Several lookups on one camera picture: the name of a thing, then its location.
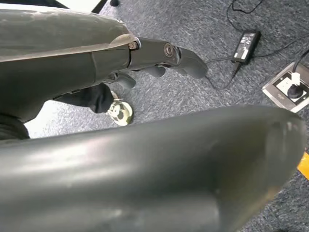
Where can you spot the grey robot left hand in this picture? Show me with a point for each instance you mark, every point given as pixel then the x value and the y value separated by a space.
pixel 120 179

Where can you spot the person's foot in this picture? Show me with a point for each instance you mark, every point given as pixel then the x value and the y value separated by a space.
pixel 120 112

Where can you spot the person's leg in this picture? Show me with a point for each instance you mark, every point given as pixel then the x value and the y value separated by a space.
pixel 95 99

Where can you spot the black chair base leg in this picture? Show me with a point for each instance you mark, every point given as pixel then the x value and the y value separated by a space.
pixel 99 6

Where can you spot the black chair caster wheel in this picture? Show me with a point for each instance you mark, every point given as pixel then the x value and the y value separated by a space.
pixel 114 2

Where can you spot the black power adapter brick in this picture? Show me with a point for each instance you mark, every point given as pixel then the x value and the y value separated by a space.
pixel 246 46

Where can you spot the silver floor socket box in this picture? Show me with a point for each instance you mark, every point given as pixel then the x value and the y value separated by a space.
pixel 273 89

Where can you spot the yellow floor tape strip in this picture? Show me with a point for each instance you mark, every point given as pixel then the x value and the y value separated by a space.
pixel 304 166

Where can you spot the black round power plug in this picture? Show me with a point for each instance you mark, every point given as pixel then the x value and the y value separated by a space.
pixel 295 92

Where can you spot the white plug tag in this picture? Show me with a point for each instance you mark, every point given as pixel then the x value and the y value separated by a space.
pixel 295 78

